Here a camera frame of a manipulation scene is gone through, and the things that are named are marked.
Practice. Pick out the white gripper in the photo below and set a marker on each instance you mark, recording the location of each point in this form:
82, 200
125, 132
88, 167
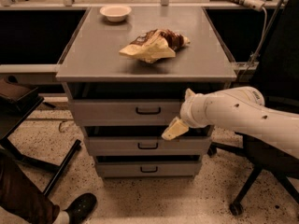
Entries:
188, 111

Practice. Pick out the grey top drawer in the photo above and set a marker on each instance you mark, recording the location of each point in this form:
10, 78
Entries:
120, 112

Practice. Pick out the grey drawer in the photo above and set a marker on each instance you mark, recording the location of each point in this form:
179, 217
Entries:
121, 169
146, 146
120, 112

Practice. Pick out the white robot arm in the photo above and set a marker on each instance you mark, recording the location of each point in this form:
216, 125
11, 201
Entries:
241, 110

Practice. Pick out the grey drawer cabinet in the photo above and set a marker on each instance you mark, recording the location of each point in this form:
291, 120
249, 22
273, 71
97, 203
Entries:
94, 69

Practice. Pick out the grey middle drawer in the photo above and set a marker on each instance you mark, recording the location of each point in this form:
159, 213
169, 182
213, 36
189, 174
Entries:
146, 146

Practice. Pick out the grey bottom drawer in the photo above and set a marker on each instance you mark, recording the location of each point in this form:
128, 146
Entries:
121, 169

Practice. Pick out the yellow brown chip bag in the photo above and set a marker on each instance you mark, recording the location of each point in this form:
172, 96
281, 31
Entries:
155, 45

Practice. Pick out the black office chair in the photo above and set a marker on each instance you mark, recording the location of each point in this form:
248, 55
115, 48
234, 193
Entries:
277, 77

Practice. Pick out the white bowl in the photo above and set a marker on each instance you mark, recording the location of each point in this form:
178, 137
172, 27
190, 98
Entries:
115, 13

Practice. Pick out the black shoe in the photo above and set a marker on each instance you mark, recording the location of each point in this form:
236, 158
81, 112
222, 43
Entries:
81, 208

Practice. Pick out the black side table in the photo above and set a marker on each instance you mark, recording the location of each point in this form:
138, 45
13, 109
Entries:
9, 122

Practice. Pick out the dark tray on table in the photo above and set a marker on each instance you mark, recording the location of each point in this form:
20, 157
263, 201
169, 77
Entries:
14, 96

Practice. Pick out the brown trouser leg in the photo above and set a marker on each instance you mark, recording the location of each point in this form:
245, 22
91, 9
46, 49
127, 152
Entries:
21, 197

